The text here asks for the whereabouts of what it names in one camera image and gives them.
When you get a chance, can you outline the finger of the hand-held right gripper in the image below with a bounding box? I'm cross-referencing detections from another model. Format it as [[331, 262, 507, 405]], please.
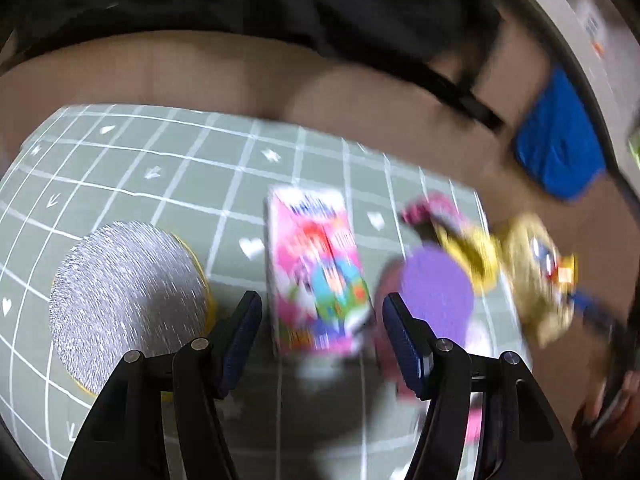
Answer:
[[570, 290, 630, 343]]

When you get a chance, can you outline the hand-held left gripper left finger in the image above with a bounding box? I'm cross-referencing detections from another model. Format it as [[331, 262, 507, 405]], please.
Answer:
[[60, 290, 263, 480]]

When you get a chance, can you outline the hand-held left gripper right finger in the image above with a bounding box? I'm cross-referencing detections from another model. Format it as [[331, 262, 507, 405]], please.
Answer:
[[382, 292, 583, 480]]

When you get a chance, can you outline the yellow gold snack wrapper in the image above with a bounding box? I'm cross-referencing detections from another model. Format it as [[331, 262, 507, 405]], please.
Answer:
[[432, 212, 581, 346]]

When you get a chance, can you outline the pink printed carton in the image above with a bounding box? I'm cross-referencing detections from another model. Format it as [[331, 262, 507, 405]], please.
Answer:
[[264, 185, 376, 358]]

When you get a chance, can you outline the silver foil lid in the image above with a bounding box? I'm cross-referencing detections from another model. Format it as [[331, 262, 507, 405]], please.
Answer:
[[48, 221, 216, 401]]

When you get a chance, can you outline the blue hanging towel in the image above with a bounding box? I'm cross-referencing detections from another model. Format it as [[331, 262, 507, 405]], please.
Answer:
[[510, 66, 608, 201]]

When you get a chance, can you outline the green checked tablecloth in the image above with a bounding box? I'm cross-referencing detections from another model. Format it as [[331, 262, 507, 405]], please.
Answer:
[[0, 104, 531, 480]]

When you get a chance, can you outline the black hanging cloth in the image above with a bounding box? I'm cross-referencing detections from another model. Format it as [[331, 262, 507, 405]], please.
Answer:
[[0, 0, 506, 133]]

